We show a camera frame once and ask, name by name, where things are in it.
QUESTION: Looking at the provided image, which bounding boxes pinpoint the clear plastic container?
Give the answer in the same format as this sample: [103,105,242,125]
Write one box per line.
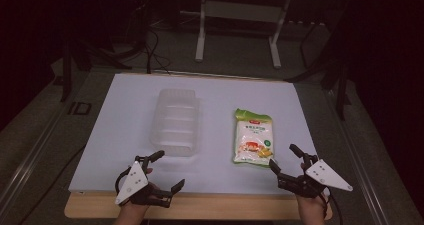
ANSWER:
[148,87,203,158]

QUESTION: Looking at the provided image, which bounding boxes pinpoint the white table mat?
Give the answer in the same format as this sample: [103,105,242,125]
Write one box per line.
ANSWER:
[67,72,332,196]

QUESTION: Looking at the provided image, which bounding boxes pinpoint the black floor cables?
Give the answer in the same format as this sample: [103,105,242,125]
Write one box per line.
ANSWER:
[133,0,174,75]

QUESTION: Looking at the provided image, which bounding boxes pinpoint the black metal stand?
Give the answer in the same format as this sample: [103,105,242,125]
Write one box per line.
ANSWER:
[284,4,354,122]
[59,31,133,103]

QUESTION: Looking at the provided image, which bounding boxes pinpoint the black floor bracket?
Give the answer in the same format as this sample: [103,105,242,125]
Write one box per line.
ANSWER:
[67,101,93,116]

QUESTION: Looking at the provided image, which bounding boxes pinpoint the green and white snack packet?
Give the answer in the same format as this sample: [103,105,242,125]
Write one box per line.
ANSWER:
[231,107,276,169]

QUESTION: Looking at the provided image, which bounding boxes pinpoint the wooden table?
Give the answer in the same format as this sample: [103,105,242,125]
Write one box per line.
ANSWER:
[63,69,334,221]

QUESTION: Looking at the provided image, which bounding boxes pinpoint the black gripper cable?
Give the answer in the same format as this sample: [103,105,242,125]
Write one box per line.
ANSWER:
[114,166,133,197]
[319,186,343,225]

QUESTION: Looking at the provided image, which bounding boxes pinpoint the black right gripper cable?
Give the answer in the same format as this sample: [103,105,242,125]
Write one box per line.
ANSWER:
[319,186,343,225]

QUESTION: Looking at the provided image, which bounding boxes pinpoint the person's left hand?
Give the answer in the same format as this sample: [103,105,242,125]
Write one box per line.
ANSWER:
[119,166,162,217]

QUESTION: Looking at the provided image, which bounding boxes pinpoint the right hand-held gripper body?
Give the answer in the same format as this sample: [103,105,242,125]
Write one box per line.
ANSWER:
[275,153,354,199]

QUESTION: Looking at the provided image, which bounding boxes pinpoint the person's right hand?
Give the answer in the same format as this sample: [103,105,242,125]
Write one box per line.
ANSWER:
[295,162,332,219]

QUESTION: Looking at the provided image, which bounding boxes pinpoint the white metal table frame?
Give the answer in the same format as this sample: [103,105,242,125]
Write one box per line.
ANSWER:
[194,0,295,70]

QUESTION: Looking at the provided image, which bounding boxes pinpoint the metal floor rail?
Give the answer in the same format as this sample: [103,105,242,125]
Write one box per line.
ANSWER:
[323,88,392,225]
[0,94,73,216]

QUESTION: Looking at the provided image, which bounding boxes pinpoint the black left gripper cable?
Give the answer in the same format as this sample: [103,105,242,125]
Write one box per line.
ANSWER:
[114,166,133,197]

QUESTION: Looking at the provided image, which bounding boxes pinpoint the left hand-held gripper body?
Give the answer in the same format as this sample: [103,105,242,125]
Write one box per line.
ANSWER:
[114,154,174,209]

